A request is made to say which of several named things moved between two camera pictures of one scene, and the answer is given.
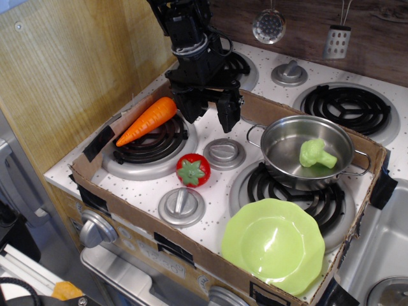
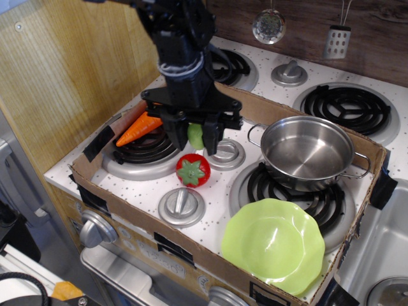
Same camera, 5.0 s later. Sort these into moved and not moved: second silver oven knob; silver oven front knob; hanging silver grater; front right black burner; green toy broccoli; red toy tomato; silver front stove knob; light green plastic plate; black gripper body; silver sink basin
Moved: green toy broccoli; black gripper body
Not moved: hanging silver grater; red toy tomato; silver front stove knob; light green plastic plate; silver sink basin; silver oven front knob; front right black burner; second silver oven knob
